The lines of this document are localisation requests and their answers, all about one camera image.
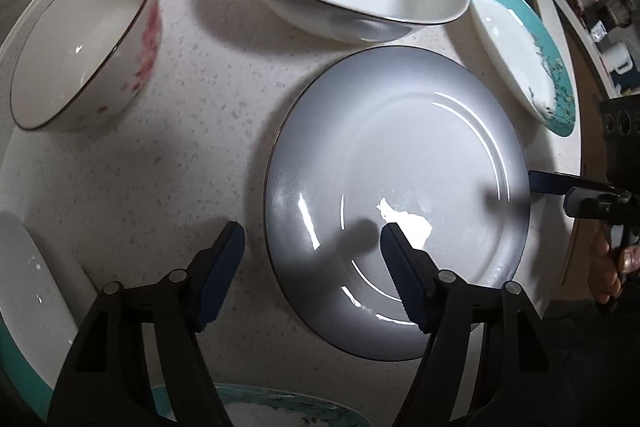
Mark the grey gradient dinner plate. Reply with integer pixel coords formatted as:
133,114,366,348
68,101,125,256
264,46,529,362

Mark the teal rim plate bottom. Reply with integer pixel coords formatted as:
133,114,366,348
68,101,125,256
152,383,371,426

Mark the black camera box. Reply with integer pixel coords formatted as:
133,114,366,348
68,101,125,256
599,93,640,147

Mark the person's right hand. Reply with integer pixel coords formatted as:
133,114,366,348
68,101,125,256
588,225,639,305

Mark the teal rim floral plate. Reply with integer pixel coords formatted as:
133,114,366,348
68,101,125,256
470,0,576,138

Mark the white bowl red floral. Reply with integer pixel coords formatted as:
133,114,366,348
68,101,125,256
10,0,163,132

